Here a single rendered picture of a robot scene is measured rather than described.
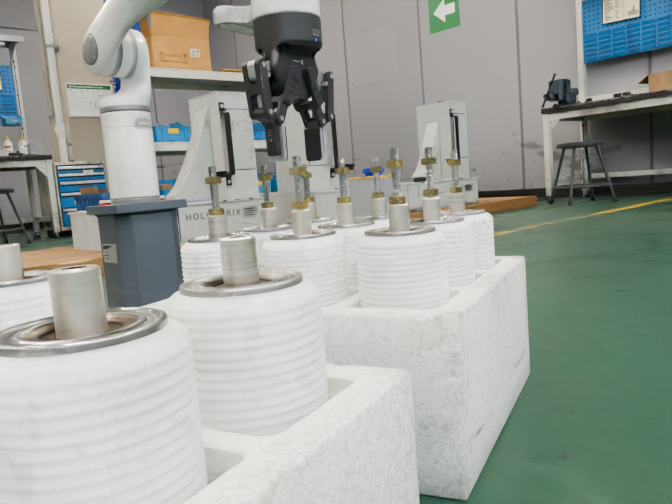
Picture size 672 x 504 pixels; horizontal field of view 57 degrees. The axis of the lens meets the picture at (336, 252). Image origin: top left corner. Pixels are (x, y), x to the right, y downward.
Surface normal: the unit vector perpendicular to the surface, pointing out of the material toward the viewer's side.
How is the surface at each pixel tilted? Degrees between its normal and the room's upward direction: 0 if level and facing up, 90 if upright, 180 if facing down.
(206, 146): 90
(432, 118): 90
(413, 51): 90
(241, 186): 90
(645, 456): 0
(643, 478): 0
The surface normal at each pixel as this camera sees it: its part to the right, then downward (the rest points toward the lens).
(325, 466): 0.87, -0.01
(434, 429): -0.44, 0.14
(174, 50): 0.70, 0.02
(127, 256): -0.09, 0.08
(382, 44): -0.74, 0.14
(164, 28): 0.68, 0.23
